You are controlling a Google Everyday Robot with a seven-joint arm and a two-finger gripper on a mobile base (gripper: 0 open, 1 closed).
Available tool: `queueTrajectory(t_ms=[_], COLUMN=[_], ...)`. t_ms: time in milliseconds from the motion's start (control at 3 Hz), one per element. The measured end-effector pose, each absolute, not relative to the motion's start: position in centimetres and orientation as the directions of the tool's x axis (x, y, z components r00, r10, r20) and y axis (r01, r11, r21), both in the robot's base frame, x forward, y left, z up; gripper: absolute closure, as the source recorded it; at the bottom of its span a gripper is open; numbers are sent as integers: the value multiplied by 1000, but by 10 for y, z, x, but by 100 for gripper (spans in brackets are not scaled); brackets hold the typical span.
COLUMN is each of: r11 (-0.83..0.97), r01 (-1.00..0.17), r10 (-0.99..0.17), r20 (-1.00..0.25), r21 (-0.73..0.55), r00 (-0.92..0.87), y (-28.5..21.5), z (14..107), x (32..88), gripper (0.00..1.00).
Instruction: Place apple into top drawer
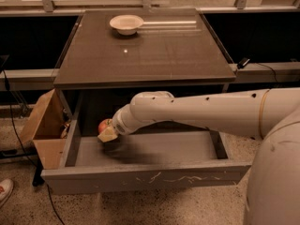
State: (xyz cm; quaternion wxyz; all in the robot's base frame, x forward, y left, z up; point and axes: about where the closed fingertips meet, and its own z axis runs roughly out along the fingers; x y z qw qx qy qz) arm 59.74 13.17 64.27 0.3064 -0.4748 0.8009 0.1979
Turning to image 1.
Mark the black floor cable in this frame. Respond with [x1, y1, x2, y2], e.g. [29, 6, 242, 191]
[1, 68, 66, 225]

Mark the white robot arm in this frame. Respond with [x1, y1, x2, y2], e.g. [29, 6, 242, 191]
[98, 88, 300, 225]

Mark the white red sneaker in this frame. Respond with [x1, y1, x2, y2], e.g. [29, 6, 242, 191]
[0, 179, 14, 207]

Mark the white bowl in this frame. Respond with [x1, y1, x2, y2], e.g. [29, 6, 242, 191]
[110, 15, 143, 36]

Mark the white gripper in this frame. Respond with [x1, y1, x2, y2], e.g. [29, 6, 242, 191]
[97, 108, 138, 143]

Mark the grey drawer cabinet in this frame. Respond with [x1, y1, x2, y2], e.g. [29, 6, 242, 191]
[54, 8, 235, 136]

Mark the brown cardboard box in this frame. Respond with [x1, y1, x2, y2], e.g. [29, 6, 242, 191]
[20, 89, 67, 170]

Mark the red apple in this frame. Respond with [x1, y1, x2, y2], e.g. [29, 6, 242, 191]
[98, 119, 112, 134]

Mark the black power adapter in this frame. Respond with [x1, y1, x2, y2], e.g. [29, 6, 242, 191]
[237, 57, 250, 69]

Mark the open grey top drawer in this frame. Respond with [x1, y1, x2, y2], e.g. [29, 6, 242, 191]
[40, 87, 252, 196]

